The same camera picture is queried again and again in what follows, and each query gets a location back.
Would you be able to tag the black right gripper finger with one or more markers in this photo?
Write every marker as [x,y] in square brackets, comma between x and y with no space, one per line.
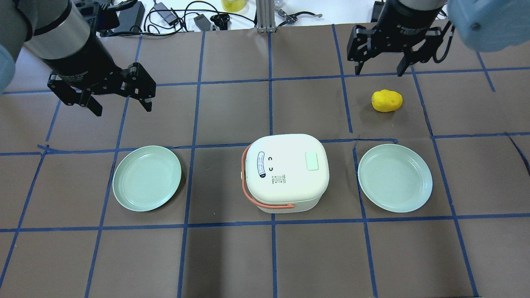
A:
[359,48]
[432,41]

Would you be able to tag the green plate far side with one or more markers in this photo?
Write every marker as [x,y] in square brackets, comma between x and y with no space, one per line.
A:
[146,178]

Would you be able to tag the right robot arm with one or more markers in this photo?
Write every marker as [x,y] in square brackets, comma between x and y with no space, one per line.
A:
[483,25]

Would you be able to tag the white rice cooker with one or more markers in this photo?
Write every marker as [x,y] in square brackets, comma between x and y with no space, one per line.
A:
[286,173]

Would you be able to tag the yellow toy potato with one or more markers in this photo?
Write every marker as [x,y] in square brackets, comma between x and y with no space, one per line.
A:
[386,101]

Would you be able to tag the aluminium frame post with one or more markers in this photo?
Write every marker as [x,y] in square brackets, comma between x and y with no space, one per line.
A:
[265,13]

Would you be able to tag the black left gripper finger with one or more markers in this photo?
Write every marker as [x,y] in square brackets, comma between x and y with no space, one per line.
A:
[69,96]
[133,82]

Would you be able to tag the black power adapter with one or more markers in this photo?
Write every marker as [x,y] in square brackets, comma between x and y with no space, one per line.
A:
[202,23]

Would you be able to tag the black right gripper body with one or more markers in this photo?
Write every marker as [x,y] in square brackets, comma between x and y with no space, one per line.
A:
[401,20]

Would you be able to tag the green plate near potato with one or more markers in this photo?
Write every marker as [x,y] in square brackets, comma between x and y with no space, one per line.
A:
[395,178]

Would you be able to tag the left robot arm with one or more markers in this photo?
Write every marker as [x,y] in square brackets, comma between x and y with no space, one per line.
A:
[62,34]

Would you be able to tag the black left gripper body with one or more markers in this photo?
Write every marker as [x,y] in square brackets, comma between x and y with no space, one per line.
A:
[79,58]

